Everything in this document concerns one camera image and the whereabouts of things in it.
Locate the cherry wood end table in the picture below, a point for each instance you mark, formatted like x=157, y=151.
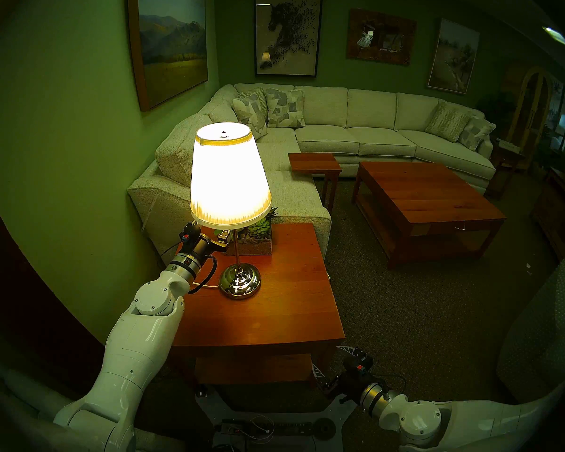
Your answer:
x=282, y=310

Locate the cherry wood coffee table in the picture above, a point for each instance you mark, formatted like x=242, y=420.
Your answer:
x=426, y=192

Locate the arched wooden display cabinet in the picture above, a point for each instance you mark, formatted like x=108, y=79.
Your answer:
x=527, y=114

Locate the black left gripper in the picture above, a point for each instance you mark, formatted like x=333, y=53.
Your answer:
x=198, y=245

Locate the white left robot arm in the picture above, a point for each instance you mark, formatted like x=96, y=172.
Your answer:
x=136, y=343

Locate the rustic wood framed mirror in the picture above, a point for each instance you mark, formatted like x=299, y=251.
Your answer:
x=381, y=36

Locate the framed tree painting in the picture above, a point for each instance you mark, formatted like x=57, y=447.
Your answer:
x=453, y=56

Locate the beige striped throw pillow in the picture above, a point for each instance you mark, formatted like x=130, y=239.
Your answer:
x=447, y=121
x=262, y=100

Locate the framed mountain landscape painting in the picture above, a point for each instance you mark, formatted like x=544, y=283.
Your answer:
x=172, y=41

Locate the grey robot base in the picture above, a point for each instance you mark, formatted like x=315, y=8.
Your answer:
x=282, y=430

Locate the succulent plants in box planter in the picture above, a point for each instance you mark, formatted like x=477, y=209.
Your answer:
x=259, y=243

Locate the small cherry wood side table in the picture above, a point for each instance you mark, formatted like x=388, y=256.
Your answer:
x=315, y=163

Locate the black framed horse artwork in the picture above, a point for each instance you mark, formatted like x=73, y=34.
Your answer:
x=288, y=34

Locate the dark wood accent table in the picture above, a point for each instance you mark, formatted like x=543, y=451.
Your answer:
x=501, y=168

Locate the grey patchwork throw pillow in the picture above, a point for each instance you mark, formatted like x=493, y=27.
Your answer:
x=250, y=117
x=475, y=133
x=286, y=108

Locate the ceiling light fixture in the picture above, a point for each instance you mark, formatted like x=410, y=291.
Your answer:
x=556, y=36

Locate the white shade chrome table lamp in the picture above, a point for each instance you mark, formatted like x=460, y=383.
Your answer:
x=228, y=173

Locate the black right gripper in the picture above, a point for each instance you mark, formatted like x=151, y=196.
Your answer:
x=353, y=378

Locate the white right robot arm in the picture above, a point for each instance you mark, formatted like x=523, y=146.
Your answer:
x=461, y=420

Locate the beige sectional sofa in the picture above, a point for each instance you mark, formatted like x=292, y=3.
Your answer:
x=334, y=108

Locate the white sign card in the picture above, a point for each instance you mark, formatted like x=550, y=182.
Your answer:
x=509, y=146

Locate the dark wood console cabinet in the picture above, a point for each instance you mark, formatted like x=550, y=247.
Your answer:
x=560, y=208

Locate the patterned upholstered armchair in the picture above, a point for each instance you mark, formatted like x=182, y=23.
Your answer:
x=541, y=343

